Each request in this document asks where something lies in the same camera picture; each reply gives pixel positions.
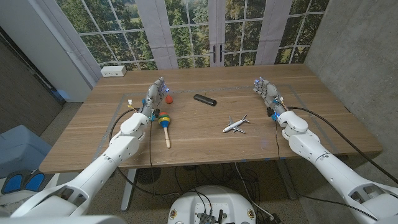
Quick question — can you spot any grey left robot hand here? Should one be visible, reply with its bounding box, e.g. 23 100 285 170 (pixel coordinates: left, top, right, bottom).
141 77 170 121

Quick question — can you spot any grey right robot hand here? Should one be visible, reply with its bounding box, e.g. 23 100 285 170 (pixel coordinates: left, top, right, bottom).
252 77 289 118

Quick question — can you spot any black TV remote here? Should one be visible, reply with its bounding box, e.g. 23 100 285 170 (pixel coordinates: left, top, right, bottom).
193 93 218 107

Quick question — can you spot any colourful wooden maraca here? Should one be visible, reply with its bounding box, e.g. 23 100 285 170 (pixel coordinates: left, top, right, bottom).
157 111 172 149

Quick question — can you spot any white toy airplane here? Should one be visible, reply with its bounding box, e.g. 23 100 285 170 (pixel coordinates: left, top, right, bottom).
222 114 250 134

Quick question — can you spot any white power strip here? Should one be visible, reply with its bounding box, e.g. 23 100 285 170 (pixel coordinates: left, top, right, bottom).
100 65 127 78

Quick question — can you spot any printed window backdrop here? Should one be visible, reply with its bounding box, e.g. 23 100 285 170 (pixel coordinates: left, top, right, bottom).
55 0 330 71

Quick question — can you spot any round black floor fan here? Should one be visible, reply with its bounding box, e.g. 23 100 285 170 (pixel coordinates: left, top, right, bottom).
136 167 162 185

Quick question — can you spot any grey table leg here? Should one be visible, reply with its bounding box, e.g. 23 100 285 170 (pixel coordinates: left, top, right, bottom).
276 160 299 200

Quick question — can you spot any white table leg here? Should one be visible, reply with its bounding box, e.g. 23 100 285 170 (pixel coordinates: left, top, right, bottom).
120 168 137 212

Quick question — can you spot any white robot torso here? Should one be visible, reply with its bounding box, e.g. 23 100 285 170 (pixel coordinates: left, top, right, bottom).
167 185 257 224

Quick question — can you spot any blue-grey upholstered seat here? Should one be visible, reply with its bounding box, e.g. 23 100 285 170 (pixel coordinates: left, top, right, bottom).
0 124 53 180

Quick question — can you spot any blue foot pedal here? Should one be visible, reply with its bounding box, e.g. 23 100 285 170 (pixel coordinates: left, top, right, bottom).
1 173 24 195
24 172 46 192

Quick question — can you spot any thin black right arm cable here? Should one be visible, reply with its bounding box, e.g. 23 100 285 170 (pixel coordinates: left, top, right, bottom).
274 119 379 221

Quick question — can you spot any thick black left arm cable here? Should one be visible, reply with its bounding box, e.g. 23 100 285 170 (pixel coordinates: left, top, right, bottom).
108 107 181 198

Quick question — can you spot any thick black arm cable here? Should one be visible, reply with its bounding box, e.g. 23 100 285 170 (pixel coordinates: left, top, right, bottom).
287 106 398 185
108 107 181 198

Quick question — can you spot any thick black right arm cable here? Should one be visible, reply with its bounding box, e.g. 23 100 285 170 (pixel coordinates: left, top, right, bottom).
287 106 398 185

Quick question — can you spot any white floor cable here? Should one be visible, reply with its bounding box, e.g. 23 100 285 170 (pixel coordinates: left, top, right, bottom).
234 163 275 219

